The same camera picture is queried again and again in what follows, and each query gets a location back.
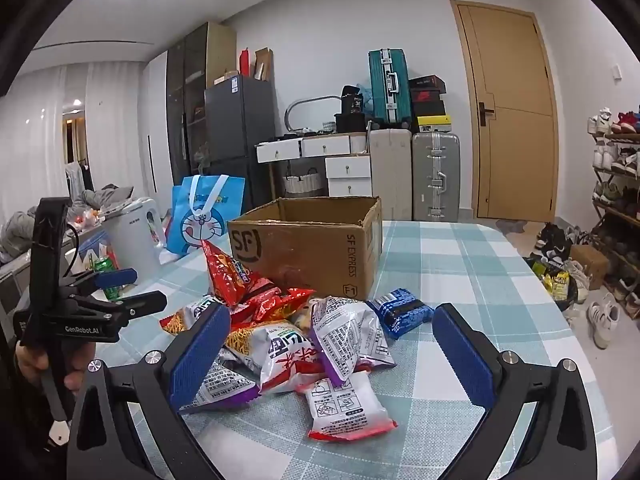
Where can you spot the person's left hand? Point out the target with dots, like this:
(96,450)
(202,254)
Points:
(29,365)

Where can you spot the teal suitcase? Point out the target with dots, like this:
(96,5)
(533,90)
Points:
(387,90)

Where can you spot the small brown cardboard box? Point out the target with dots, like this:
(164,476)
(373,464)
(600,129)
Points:
(590,265)

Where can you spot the pile of shoes on floor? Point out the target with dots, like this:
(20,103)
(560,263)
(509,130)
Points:
(555,250)

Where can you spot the wooden shoe rack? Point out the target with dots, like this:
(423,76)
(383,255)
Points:
(617,212)

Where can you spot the purple white snack packet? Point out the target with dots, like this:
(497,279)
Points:
(225,387)

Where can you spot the white purple-edged snack packet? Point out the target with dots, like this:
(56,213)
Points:
(345,340)

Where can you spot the orange noodle snack packet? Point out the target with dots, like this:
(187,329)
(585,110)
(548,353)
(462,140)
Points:
(250,337)

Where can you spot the curved metal tube frame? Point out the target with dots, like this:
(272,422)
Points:
(300,105)

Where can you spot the red tall box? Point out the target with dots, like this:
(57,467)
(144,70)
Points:
(245,62)

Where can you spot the white red-print snack packet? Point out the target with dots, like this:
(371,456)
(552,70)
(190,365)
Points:
(287,360)

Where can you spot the black storage box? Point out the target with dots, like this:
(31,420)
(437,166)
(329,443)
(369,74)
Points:
(352,122)

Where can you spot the silver suitcase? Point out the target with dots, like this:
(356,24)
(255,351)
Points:
(435,175)

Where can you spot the beige suitcase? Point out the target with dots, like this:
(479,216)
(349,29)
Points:
(390,175)

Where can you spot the red black shoe box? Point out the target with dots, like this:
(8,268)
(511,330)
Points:
(427,96)

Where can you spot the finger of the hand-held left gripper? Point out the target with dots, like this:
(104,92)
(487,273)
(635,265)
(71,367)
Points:
(117,276)
(142,302)

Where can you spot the white desk with drawers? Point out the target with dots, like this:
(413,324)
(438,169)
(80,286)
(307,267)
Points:
(345,167)

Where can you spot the white electric kettle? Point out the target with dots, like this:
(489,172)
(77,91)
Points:
(135,245)

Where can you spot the grey door mat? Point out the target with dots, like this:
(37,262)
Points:
(512,226)

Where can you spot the yellow black shoe box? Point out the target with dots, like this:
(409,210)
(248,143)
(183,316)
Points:
(434,124)

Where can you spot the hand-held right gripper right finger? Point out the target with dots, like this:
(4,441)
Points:
(465,360)

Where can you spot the blue snack packet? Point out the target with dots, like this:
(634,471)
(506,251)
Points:
(400,312)

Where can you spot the flat cardboard carton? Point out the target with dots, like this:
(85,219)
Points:
(263,64)

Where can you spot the blue cartoon gift bag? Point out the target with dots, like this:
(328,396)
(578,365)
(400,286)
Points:
(200,220)

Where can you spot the blue plastic bag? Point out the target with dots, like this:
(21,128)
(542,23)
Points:
(366,97)

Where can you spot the black bag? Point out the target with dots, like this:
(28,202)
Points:
(352,100)

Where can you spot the white light switch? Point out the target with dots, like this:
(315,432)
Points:
(617,72)

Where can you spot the dark glass cabinet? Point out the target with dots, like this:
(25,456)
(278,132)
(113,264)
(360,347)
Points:
(192,100)

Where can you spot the grey refrigerator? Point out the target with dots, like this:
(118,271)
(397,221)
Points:
(240,125)

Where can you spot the white red-edged snack packet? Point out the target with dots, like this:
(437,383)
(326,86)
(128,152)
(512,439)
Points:
(345,410)

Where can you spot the white curtain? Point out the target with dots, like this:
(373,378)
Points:
(35,135)

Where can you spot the rows of shoes on rack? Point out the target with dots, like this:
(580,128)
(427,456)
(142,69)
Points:
(620,160)

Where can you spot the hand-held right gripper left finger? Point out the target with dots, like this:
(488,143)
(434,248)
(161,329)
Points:
(200,355)

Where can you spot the wooden door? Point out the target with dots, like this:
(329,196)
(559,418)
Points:
(510,110)

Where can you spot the woven laundry basket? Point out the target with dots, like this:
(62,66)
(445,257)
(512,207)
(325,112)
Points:
(302,184)

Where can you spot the green drink can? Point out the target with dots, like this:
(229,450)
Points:
(106,272)

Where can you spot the yellow plastic bag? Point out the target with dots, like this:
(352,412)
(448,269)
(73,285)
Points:
(556,285)

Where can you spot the pile of grey clothes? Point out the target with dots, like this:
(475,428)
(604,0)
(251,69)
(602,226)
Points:
(95,197)

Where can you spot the red chip bag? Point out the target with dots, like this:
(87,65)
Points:
(225,272)

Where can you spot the white wardrobe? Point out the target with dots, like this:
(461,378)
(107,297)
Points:
(157,120)

